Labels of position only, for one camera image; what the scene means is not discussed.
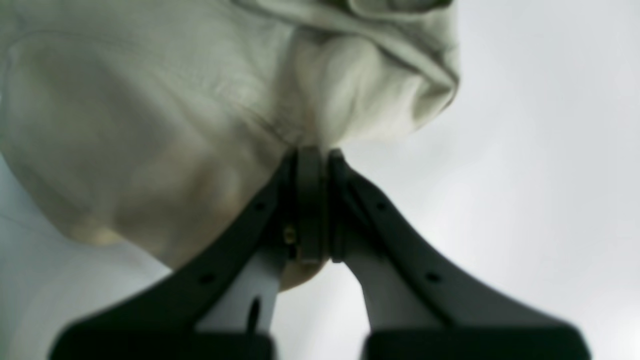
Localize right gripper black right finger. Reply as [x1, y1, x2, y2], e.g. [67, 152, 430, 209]
[327, 150, 591, 360]

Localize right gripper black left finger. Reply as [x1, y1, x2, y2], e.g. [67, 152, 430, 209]
[49, 146, 327, 360]

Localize beige grey t-shirt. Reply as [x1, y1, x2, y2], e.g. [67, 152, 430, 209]
[1, 0, 460, 269]

